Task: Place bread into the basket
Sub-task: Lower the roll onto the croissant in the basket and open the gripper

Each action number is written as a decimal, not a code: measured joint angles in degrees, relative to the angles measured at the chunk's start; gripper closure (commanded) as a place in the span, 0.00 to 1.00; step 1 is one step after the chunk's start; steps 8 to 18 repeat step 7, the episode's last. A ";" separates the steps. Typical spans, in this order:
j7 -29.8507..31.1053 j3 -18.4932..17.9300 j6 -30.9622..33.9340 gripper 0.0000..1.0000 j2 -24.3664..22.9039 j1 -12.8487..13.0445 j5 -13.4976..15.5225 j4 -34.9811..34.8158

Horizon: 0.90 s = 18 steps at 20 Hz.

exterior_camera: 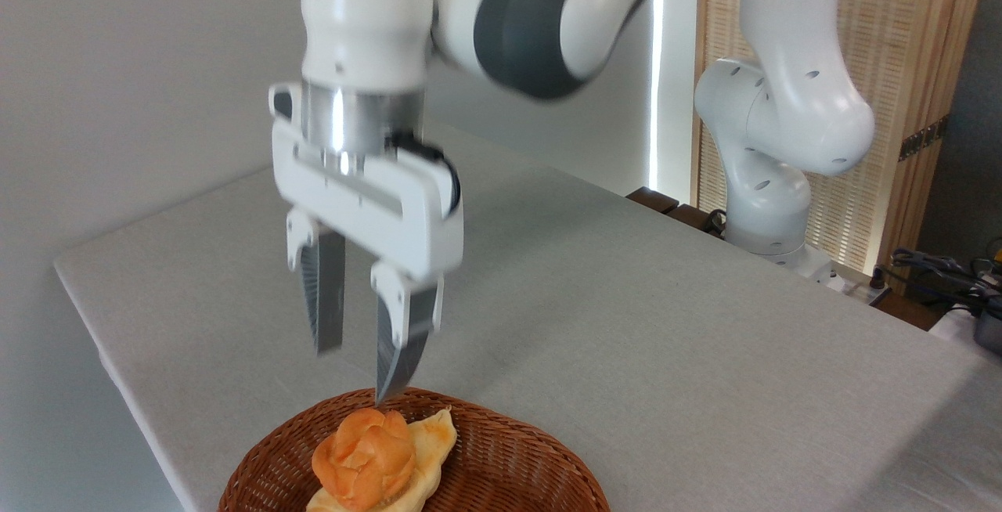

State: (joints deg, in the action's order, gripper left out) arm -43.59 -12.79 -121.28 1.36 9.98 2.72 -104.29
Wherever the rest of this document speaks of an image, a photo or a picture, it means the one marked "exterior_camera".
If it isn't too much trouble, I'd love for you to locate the wooden slatted folding screen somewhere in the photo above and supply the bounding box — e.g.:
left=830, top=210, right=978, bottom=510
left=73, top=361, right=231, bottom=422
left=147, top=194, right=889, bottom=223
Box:
left=693, top=0, right=991, bottom=274

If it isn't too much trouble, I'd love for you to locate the black screen hinge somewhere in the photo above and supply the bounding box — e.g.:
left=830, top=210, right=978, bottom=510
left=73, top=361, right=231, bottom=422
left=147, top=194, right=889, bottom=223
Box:
left=899, top=114, right=951, bottom=161

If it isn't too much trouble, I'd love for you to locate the long pale leaf-shaped bread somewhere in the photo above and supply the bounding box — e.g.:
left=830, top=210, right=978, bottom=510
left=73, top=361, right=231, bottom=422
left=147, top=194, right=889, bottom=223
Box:
left=305, top=408, right=458, bottom=512

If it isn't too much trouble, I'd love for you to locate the brown wicker basket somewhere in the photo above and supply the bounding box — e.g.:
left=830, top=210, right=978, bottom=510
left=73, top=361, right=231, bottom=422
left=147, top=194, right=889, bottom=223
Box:
left=218, top=386, right=611, bottom=512

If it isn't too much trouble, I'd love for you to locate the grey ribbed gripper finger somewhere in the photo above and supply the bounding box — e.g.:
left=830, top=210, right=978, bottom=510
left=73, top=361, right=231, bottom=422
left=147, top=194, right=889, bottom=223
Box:
left=370, top=261, right=445, bottom=405
left=286, top=209, right=347, bottom=356

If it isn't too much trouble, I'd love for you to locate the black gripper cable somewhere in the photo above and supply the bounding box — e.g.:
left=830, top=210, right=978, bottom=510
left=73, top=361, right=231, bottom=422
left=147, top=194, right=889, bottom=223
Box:
left=387, top=131, right=461, bottom=219

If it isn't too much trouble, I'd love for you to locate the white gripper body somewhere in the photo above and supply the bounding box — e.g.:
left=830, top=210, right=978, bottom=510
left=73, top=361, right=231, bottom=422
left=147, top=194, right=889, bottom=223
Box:
left=269, top=83, right=464, bottom=282

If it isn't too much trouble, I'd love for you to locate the black cable bundle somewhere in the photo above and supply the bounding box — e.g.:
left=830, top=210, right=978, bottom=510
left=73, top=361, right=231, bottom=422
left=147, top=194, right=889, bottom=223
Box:
left=890, top=247, right=1002, bottom=319

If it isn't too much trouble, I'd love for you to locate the round orange bread roll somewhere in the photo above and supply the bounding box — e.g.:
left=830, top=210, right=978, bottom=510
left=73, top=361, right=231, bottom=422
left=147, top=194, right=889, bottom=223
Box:
left=312, top=408, right=417, bottom=512

